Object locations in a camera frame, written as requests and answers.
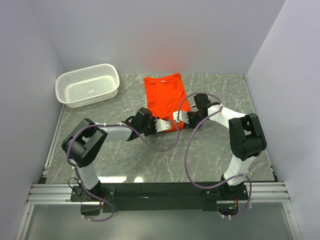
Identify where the orange t-shirt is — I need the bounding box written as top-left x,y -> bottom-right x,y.
144,73 -> 190,120

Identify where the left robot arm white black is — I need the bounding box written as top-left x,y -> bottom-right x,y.
61,107 -> 161,201

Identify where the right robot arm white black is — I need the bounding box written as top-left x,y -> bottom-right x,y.
183,92 -> 267,200

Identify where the white perforated plastic basket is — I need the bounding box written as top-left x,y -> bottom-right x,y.
55,63 -> 120,108

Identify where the black base crossbar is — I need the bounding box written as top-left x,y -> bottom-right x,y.
70,182 -> 249,216

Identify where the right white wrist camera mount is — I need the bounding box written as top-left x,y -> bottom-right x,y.
172,110 -> 189,124

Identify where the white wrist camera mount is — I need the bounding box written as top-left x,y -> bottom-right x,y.
172,110 -> 189,124
155,118 -> 171,133

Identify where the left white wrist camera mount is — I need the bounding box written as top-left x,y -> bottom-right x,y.
155,118 -> 171,133

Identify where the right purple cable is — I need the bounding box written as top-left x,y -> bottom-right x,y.
176,93 -> 253,219

